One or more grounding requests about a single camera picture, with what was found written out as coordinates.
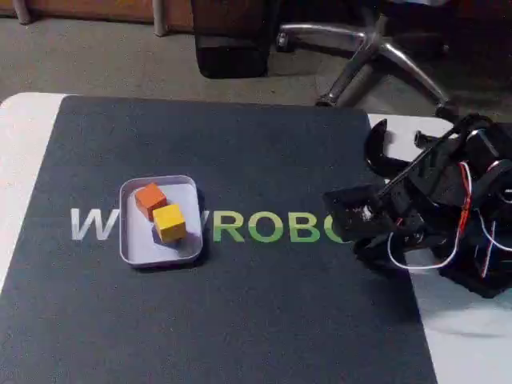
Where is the brown wooden board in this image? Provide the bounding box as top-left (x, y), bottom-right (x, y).
top-left (0, 0), bottom-right (194, 24)

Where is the white shallow rectangular tray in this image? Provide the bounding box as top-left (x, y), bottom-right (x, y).
top-left (118, 174), bottom-right (206, 270)

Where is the dark mat with printed letters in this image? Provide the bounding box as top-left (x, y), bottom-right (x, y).
top-left (0, 94), bottom-right (439, 384)

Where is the grey metal leg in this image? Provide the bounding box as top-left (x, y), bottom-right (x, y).
top-left (11, 0), bottom-right (32, 25)
top-left (153, 0), bottom-right (168, 38)

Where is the yellow wooden cube block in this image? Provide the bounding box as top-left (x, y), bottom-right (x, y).
top-left (152, 204), bottom-right (188, 243)

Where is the white looped cable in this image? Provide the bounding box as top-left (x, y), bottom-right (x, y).
top-left (386, 230), bottom-right (462, 274)

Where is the black camera cable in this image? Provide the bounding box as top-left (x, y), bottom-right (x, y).
top-left (375, 119), bottom-right (462, 199)

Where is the black table clamp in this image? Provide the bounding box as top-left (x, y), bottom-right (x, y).
top-left (362, 118), bottom-right (435, 178)

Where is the orange wooden cube block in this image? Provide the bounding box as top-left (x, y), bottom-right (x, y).
top-left (134, 182), bottom-right (168, 220)

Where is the chrome office chair base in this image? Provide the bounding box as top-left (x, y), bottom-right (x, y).
top-left (275, 14), bottom-right (452, 118)

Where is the black camera mount frame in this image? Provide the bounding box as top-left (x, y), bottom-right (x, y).
top-left (322, 183), bottom-right (391, 245)

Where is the red white striped servo cable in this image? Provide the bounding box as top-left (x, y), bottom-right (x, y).
top-left (455, 158), bottom-right (512, 282)

